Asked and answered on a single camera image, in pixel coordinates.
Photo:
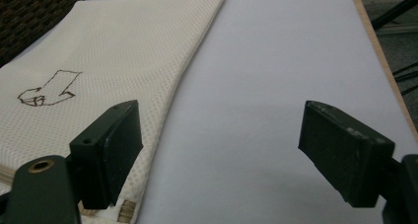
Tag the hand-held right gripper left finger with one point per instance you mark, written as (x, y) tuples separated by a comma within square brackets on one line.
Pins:
[(108, 151)]

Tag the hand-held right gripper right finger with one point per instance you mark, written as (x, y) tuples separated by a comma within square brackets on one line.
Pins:
[(341, 151)]

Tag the white mesh laundry bag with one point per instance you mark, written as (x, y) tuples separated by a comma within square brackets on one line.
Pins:
[(108, 53)]

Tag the black stand leg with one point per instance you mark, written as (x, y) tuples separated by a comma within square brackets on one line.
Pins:
[(396, 10)]

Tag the brown knitted cloth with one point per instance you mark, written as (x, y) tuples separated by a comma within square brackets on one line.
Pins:
[(29, 16)]

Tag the metal rail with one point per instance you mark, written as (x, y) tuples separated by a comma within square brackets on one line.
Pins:
[(399, 30)]

